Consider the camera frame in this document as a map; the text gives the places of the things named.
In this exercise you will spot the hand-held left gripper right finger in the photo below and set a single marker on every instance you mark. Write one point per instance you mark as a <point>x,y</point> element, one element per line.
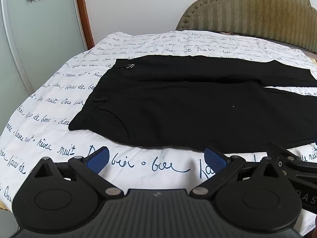
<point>215,157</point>

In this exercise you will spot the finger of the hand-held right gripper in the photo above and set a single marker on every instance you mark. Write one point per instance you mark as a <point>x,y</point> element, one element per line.
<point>292,155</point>

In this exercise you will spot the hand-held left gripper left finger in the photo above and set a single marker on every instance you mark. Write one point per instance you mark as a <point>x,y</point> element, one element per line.
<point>97,159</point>

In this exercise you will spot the black pants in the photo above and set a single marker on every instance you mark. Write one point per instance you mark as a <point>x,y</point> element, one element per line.
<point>178,104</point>

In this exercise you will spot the white script-printed bedsheet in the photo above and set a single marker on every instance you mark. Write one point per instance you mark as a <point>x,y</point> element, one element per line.
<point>49,119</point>

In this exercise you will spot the frosted flower-print glass door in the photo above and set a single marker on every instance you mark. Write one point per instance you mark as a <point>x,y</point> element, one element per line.
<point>37,29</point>

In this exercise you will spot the olive quilted headboard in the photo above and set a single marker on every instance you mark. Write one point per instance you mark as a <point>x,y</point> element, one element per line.
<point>247,12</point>

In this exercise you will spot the brown wooden door frame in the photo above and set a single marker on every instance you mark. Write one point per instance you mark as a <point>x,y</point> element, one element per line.
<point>83,12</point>

